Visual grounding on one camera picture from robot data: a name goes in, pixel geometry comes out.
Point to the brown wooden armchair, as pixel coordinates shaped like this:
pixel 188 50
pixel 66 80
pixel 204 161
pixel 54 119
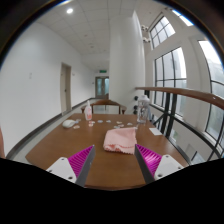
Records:
pixel 105 102

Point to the blue orange round sticker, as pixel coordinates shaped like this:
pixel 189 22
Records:
pixel 100 121

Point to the white wall switch plate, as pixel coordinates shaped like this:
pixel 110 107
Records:
pixel 30 75

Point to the beige single door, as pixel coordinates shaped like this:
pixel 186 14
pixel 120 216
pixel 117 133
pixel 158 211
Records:
pixel 65 88

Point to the pink terry towel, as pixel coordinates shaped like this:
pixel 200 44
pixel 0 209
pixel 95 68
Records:
pixel 120 140

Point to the green exit sign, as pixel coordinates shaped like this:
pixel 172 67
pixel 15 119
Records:
pixel 102 71

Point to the wide black framed window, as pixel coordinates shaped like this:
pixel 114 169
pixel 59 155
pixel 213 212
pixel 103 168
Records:
pixel 216 93

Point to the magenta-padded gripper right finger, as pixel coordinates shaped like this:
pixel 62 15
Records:
pixel 166 165

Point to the wooden handrail black bar railing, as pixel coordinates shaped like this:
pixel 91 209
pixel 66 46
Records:
pixel 186 94

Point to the teal white small sticker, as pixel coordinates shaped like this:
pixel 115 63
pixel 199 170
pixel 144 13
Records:
pixel 116 127

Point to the clear plastic water bottle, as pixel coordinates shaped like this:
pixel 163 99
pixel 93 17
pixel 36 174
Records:
pixel 143 110

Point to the small arched upper window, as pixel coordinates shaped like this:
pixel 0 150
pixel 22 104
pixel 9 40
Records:
pixel 162 30

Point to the grey glazed double door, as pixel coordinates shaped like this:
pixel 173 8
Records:
pixel 102 87

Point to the light blue small sticker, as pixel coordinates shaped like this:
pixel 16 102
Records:
pixel 108 121

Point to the round ceiling light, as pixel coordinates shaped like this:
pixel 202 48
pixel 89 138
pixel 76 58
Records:
pixel 69 10

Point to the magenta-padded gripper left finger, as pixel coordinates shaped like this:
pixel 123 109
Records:
pixel 63 168

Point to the pale yellow small sticker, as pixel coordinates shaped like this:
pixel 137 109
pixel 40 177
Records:
pixel 119 122

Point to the tall black framed window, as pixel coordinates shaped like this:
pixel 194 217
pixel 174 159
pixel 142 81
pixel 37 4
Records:
pixel 170 73

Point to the orange white rectangular sticker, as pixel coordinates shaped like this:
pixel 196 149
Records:
pixel 76 126

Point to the orange square sticker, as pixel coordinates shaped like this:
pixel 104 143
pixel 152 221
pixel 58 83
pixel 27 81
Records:
pixel 91 123

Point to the white paper card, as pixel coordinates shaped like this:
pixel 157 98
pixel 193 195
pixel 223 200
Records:
pixel 155 131

